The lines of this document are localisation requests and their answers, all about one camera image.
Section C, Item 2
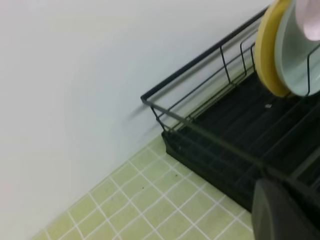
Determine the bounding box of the black wire dish rack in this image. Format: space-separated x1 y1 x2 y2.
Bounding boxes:
141 11 320 210

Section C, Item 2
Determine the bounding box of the yellow round plate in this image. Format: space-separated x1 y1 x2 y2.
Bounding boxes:
254 0 291 98

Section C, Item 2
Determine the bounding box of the pink round plate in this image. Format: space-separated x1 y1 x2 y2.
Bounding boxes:
295 0 320 42

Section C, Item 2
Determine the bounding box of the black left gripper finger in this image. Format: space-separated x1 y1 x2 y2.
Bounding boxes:
251 179 317 240

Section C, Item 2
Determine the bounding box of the light green round plate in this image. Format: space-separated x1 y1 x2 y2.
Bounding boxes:
274 0 320 97

